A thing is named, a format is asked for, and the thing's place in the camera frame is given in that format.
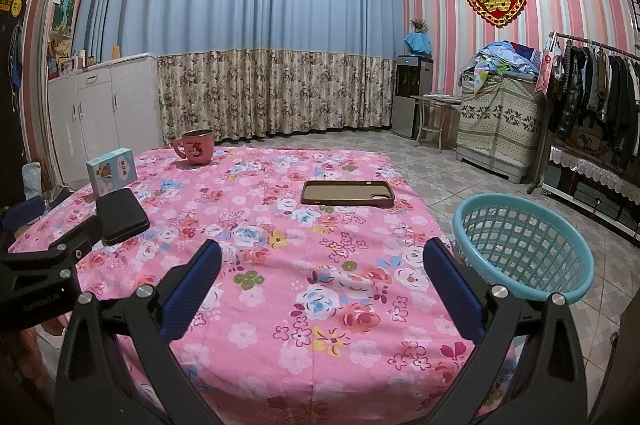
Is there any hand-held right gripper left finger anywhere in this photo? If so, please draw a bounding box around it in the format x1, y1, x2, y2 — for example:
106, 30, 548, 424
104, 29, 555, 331
52, 239, 223, 425

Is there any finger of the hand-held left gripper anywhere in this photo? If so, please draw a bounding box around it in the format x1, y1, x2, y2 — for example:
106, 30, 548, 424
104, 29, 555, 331
0, 196, 47, 231
0, 216, 104, 278

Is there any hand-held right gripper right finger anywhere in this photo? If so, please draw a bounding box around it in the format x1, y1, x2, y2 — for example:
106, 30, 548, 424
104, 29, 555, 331
422, 237, 588, 425

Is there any teal plastic basket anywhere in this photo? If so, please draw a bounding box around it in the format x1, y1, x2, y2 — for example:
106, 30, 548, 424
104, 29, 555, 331
452, 193, 596, 306

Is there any white bag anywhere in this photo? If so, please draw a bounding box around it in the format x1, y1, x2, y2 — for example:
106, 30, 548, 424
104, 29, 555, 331
22, 162, 43, 200

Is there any black textured case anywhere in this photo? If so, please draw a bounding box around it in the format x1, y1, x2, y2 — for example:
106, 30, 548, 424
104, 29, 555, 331
95, 188, 151, 247

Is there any dark door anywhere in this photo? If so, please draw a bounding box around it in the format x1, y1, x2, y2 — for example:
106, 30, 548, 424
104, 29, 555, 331
0, 0, 31, 206

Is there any light blue carton box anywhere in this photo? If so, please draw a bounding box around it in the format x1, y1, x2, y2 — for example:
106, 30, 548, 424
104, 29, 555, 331
86, 148, 138, 198

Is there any pink floral tablecloth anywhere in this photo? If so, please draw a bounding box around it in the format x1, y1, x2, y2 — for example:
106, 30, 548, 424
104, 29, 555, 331
10, 146, 521, 425

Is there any pink mug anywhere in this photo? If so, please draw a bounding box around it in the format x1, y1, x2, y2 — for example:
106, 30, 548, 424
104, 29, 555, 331
172, 130, 217, 166

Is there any white cabinet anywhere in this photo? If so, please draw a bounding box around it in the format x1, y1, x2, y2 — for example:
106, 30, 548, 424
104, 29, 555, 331
46, 52, 163, 186

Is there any brown phone case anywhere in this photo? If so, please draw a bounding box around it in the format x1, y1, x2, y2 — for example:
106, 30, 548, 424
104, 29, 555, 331
301, 180, 396, 208

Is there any blue hanging cloth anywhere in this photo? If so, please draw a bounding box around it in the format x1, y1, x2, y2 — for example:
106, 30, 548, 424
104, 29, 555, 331
9, 25, 23, 88

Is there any low stand with lace cloth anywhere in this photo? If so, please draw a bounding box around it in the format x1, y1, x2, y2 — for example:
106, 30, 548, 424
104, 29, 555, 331
542, 145, 640, 248

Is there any cabinet with patterned cover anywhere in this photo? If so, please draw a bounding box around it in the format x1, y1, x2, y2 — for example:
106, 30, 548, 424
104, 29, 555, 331
456, 72, 548, 184

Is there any small metal table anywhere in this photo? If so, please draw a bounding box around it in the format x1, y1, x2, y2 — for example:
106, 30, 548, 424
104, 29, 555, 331
410, 94, 463, 150

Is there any water dispenser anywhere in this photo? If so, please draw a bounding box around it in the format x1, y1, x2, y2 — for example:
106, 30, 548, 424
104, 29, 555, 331
391, 55, 434, 139

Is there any pile of bedding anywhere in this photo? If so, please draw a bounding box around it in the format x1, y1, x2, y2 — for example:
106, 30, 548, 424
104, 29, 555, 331
460, 39, 551, 80

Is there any pink hanging bag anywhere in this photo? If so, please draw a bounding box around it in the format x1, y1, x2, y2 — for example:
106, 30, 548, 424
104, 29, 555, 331
535, 32, 566, 93

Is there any blue covered water bottle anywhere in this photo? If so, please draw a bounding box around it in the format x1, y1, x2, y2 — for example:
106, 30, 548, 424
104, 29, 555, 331
405, 31, 433, 56

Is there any row of hanging clothes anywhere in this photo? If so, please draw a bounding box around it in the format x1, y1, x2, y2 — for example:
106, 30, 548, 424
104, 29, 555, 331
547, 45, 640, 170

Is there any metal clothes rack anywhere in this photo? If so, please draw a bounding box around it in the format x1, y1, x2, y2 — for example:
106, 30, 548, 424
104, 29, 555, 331
527, 32, 640, 196

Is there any blue and floral curtain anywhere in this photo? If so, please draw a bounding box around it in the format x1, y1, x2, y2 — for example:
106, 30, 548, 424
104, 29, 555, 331
72, 0, 406, 140

